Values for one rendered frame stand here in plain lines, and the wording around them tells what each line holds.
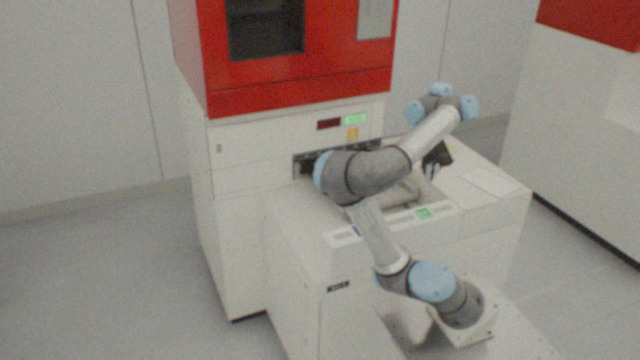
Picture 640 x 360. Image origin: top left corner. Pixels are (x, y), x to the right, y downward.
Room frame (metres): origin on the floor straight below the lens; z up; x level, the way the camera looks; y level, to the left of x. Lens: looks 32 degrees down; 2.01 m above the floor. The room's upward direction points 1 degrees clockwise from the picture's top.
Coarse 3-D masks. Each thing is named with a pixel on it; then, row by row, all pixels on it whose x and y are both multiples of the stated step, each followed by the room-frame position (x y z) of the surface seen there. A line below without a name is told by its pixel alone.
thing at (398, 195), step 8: (384, 192) 1.72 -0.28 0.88; (392, 192) 1.72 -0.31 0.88; (400, 192) 1.72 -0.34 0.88; (408, 192) 1.72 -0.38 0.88; (376, 200) 1.66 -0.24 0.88; (384, 200) 1.66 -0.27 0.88; (392, 200) 1.66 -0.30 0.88; (400, 200) 1.68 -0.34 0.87; (408, 200) 1.69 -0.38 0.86; (336, 208) 1.61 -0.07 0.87; (344, 216) 1.56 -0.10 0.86
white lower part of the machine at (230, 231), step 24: (192, 168) 2.21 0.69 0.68; (192, 192) 2.33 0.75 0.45; (216, 216) 1.72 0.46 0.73; (240, 216) 1.75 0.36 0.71; (216, 240) 1.78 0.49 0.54; (240, 240) 1.74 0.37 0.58; (216, 264) 1.85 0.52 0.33; (240, 264) 1.74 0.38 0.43; (240, 288) 1.74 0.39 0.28; (264, 288) 1.79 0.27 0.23; (240, 312) 1.73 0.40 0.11; (264, 312) 1.82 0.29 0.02
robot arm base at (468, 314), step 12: (468, 288) 1.05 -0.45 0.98; (468, 300) 1.01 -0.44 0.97; (480, 300) 1.04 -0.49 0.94; (444, 312) 1.00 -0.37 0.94; (456, 312) 0.99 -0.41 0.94; (468, 312) 1.00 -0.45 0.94; (480, 312) 1.01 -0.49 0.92; (444, 324) 1.02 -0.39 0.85; (456, 324) 1.01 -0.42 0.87; (468, 324) 0.99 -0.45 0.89
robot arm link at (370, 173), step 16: (464, 96) 1.30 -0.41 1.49; (432, 112) 1.26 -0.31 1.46; (448, 112) 1.24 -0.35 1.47; (464, 112) 1.26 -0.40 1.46; (416, 128) 1.16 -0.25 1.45; (432, 128) 1.17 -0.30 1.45; (448, 128) 1.20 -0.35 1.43; (400, 144) 1.09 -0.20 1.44; (416, 144) 1.10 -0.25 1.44; (432, 144) 1.14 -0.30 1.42; (352, 160) 1.04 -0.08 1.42; (368, 160) 1.02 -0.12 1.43; (384, 160) 1.02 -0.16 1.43; (400, 160) 1.03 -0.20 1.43; (416, 160) 1.08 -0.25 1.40; (352, 176) 1.01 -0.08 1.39; (368, 176) 1.00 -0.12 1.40; (384, 176) 1.00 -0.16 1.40; (400, 176) 1.01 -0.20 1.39; (368, 192) 0.99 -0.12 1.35
